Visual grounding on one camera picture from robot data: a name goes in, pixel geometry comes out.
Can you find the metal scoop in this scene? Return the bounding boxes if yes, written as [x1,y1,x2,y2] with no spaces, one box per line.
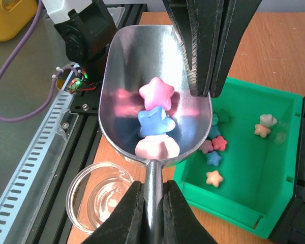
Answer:
[98,25,212,243]

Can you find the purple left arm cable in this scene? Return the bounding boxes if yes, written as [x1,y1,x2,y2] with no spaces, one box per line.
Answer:
[0,2,78,123]

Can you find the peach star candy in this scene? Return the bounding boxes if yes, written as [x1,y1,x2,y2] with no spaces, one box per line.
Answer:
[206,170,224,188]
[254,124,271,138]

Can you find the blue star candy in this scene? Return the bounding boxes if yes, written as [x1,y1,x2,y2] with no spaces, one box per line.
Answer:
[208,126,221,139]
[205,151,222,167]
[137,106,176,138]

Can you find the lilac star candy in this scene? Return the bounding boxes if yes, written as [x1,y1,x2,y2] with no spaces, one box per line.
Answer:
[199,140,214,155]

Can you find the green plastic bin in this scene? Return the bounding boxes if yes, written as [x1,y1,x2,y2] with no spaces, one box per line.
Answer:
[173,78,302,239]

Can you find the red star candy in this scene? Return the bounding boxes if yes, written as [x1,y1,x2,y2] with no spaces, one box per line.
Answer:
[211,136,227,151]

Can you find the clear plastic jar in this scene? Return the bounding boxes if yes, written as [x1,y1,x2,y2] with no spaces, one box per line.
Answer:
[66,162,134,234]

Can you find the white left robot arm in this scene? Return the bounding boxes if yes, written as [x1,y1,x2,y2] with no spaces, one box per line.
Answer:
[39,0,261,98]

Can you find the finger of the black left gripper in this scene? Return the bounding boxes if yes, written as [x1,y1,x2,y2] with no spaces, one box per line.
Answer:
[163,1,214,97]
[209,0,261,98]

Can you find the yellow container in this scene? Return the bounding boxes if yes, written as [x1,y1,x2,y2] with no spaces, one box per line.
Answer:
[0,0,38,42]

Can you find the cyan star candy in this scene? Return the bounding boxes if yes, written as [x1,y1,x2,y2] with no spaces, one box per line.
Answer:
[211,113,219,127]

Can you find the pink star candy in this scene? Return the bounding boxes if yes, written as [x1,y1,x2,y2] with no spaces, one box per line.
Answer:
[139,77,175,111]
[135,134,180,160]

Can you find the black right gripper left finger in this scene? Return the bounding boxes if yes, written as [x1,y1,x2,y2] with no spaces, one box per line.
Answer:
[83,181,144,244]

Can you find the green star candy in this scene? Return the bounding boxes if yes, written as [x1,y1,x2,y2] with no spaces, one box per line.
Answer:
[216,109,230,123]

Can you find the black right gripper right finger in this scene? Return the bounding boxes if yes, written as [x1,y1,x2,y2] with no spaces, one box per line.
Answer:
[163,180,216,244]

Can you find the light blue cable duct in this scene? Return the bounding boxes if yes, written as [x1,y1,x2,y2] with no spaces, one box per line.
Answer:
[0,73,78,243]

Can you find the white star candy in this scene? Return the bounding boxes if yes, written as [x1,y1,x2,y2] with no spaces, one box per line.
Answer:
[259,114,278,128]

